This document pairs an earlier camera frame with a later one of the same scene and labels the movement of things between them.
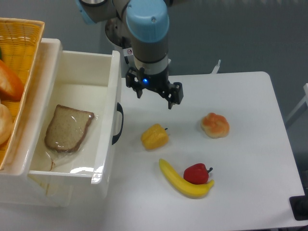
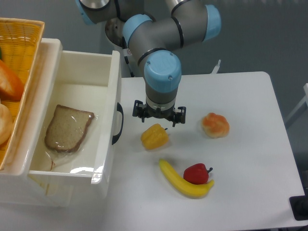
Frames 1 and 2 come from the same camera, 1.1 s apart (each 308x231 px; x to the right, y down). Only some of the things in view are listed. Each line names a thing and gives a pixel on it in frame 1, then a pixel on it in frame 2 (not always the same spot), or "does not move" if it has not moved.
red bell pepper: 197,173 does not move
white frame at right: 305,100 does not move
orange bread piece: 11,84 does not move
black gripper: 160,82 -> 140,109
